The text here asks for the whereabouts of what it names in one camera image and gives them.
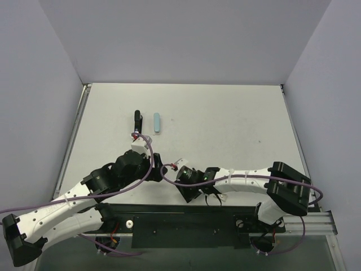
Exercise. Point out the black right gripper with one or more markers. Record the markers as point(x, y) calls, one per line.
point(190, 192)

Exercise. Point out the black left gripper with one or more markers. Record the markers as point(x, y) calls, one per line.
point(138, 131)

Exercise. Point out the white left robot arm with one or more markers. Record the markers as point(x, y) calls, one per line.
point(79, 210)

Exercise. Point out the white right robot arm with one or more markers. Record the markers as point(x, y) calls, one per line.
point(285, 187)

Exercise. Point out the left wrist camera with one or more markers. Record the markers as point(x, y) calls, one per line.
point(139, 145)

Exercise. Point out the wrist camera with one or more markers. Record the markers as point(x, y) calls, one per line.
point(175, 166)
point(139, 145)

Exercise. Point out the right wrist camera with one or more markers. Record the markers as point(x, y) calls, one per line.
point(175, 166)

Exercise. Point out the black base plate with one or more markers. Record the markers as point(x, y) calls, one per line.
point(170, 226)

